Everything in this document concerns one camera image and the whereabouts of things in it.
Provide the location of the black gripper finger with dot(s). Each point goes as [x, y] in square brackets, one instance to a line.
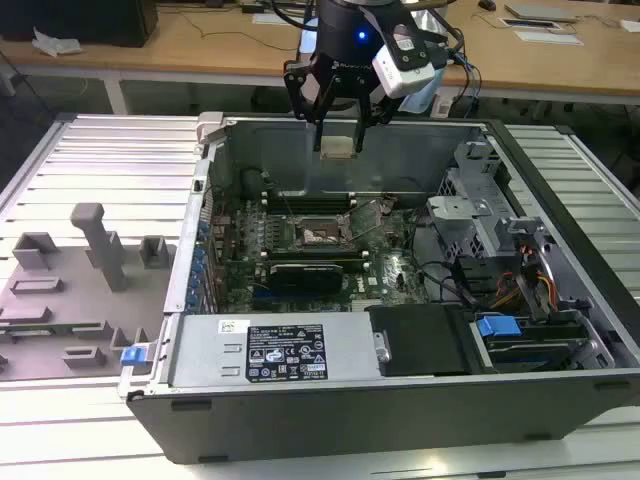
[299, 95]
[377, 110]

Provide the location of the silver square CPU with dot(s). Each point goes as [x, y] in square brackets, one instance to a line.
[339, 146]

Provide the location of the black RAM slot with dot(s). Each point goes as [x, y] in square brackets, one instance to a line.
[360, 254]
[360, 257]
[310, 199]
[310, 203]
[310, 207]
[360, 251]
[310, 195]

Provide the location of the metal CPU socket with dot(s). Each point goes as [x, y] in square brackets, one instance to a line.
[320, 232]

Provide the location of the pale blue teach pendant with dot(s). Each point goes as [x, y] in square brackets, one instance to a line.
[425, 97]

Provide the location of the small white box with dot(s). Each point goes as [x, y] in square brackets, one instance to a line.
[442, 107]

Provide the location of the white paper sheet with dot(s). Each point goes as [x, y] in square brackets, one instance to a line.
[550, 38]
[275, 19]

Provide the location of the silver antistatic bag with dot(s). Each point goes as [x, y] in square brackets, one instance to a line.
[430, 20]

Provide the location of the black power adapter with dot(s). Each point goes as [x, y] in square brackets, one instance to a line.
[254, 9]

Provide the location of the wooden desk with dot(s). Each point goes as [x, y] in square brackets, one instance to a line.
[200, 50]

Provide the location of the silver drive cage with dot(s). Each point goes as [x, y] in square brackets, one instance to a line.
[460, 210]

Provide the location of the black computer mouse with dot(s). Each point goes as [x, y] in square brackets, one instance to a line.
[486, 4]

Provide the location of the green motherboard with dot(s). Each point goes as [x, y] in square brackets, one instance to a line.
[390, 280]

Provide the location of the black graphics card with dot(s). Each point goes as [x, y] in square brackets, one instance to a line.
[307, 280]

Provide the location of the silver flat notebook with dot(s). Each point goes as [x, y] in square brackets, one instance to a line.
[542, 11]

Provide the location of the black plastic shroud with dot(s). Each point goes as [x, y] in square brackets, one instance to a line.
[425, 340]

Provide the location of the black desktop box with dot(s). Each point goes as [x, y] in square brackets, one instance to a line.
[75, 20]

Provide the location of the crumpled white paper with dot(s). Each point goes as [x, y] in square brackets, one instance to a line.
[55, 44]

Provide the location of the blue disk carrier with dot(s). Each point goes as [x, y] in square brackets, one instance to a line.
[497, 330]

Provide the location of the grey power supply unit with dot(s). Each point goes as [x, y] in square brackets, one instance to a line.
[210, 350]

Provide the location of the black hard disk drive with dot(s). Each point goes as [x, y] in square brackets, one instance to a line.
[540, 350]

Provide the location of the blue case latch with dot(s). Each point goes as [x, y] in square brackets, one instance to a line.
[135, 356]

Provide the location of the grey parts rack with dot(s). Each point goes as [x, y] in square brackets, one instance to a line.
[75, 320]

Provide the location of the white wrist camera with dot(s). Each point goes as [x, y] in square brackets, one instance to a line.
[400, 80]

